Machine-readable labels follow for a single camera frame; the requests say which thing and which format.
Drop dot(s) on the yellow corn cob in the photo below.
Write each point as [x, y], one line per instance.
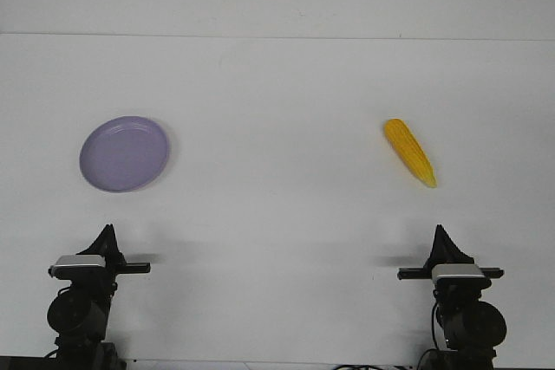
[409, 150]

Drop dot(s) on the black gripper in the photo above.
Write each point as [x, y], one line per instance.
[444, 250]
[106, 244]

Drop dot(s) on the purple round plate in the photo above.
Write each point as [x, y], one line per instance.
[124, 154]

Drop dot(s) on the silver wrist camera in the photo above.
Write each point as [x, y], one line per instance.
[456, 271]
[70, 267]

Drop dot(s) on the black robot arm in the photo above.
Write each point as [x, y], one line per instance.
[465, 330]
[79, 313]

